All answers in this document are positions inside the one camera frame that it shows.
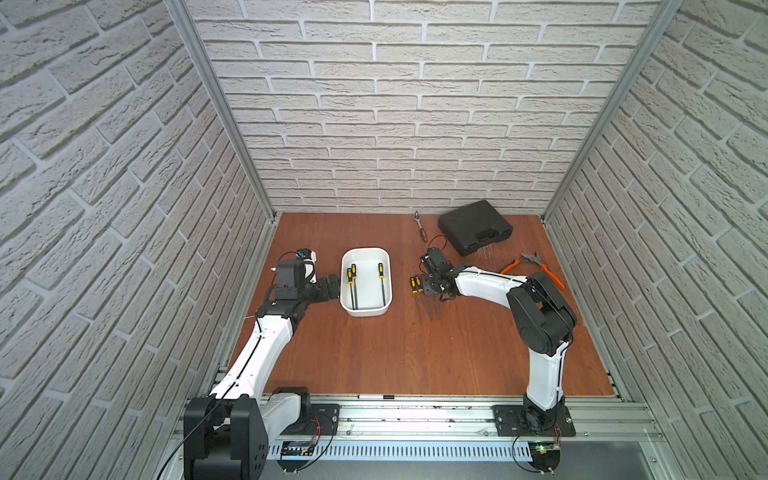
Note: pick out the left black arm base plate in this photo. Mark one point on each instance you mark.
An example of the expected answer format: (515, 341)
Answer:
(322, 419)

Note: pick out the left controller board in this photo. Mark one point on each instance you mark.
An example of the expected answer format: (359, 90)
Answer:
(293, 456)

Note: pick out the white plastic storage box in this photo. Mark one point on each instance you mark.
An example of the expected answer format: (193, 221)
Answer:
(368, 283)

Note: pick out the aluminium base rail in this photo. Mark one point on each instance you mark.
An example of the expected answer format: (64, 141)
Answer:
(461, 428)

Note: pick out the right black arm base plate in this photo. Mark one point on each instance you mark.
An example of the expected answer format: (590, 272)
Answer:
(510, 421)

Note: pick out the black plastic tool case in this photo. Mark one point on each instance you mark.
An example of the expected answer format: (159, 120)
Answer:
(474, 226)

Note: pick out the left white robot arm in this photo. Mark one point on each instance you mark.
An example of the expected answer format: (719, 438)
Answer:
(227, 433)

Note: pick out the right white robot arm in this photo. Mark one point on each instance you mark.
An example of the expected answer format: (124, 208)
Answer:
(544, 320)

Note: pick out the controller board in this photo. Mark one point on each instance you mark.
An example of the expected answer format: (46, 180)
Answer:
(545, 457)
(293, 456)

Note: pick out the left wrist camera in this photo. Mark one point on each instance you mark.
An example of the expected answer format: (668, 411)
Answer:
(308, 258)

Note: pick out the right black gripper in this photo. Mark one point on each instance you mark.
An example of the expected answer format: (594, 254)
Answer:
(426, 284)

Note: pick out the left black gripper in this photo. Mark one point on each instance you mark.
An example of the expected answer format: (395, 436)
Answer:
(327, 288)

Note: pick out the right controller board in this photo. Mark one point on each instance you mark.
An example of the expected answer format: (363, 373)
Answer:
(545, 457)

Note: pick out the orange handled pliers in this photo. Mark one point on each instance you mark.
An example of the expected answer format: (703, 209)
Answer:
(533, 263)

